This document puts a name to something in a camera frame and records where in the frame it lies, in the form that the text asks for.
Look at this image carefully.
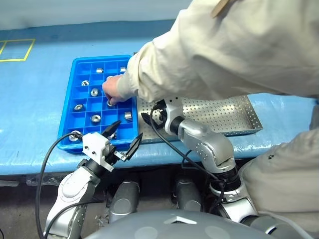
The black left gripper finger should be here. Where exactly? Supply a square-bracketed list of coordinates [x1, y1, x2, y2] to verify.
[115, 132, 144, 162]
[100, 120, 122, 139]

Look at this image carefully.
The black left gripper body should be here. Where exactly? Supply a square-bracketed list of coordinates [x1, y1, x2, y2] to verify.
[103, 141, 121, 166]

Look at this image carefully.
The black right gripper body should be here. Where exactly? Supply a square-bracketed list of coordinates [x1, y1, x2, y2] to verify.
[152, 100, 168, 128]

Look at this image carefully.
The blue compartment tray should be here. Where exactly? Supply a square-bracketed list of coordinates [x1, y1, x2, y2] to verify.
[57, 55, 141, 155]

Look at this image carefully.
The person's bare hand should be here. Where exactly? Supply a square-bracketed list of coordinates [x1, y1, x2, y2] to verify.
[102, 75, 128, 106]

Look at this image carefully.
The dark grey rounded housing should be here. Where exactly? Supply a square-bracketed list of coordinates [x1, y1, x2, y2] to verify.
[108, 180, 141, 224]
[171, 177, 203, 213]

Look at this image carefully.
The perforated metal tray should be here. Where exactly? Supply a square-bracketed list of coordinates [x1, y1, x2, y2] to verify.
[132, 51, 264, 145]

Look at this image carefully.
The beige jacket sleeved arm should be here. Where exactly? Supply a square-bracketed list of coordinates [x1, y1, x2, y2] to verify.
[116, 0, 319, 104]

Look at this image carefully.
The grey robot torso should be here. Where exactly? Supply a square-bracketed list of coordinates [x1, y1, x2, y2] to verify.
[89, 208, 270, 239]

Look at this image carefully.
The person's beige clothed body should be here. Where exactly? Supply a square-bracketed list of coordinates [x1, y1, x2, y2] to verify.
[238, 99, 319, 236]

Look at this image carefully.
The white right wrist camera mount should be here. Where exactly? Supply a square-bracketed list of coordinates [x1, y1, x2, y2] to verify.
[163, 98, 185, 133]

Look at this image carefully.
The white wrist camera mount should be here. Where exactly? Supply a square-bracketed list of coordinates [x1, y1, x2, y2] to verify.
[82, 132, 116, 173]
[163, 98, 185, 133]

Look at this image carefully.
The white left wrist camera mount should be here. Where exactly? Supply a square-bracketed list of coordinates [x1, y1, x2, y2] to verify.
[82, 132, 116, 173]

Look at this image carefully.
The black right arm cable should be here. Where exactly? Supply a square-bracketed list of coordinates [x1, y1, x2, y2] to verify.
[149, 106, 227, 218]

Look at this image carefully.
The white cable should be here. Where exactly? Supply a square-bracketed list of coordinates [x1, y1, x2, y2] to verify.
[281, 215, 313, 239]

